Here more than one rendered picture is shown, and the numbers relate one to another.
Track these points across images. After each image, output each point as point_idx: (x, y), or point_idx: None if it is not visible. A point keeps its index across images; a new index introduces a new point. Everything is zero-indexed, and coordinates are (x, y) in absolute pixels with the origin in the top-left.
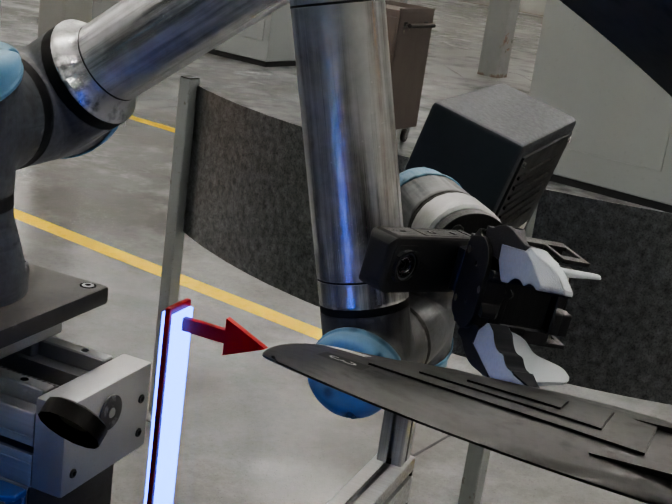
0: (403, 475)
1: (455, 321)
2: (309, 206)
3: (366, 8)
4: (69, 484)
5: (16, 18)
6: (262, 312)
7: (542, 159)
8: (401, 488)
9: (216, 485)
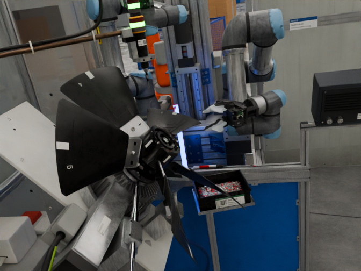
0: (301, 168)
1: (273, 126)
2: None
3: (229, 56)
4: (226, 140)
5: None
6: None
7: (353, 91)
8: (301, 171)
9: None
